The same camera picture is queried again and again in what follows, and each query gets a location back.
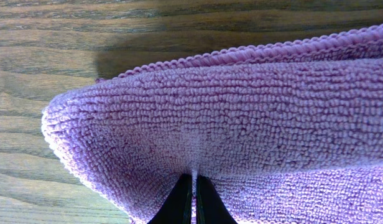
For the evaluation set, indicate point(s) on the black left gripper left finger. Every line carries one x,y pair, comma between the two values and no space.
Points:
177,208

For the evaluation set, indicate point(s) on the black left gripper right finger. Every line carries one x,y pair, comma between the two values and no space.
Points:
210,208

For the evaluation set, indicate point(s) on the pink microfiber cloth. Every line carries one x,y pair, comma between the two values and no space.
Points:
288,133

